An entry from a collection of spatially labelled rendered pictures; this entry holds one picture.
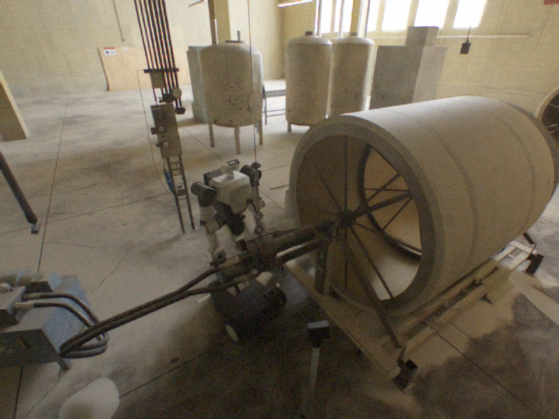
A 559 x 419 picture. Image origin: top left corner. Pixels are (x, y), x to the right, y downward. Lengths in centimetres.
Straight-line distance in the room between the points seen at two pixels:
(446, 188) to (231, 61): 502
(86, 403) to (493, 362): 309
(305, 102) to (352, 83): 150
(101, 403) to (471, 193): 288
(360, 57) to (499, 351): 703
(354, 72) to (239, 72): 341
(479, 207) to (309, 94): 595
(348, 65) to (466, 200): 668
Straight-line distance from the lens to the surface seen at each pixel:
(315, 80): 758
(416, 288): 217
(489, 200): 233
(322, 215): 324
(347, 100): 846
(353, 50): 835
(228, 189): 195
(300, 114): 769
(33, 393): 303
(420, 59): 780
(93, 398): 273
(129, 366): 280
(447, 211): 191
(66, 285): 288
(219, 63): 624
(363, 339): 252
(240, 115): 633
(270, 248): 188
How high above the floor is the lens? 220
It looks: 31 degrees down
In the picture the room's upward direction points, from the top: straight up
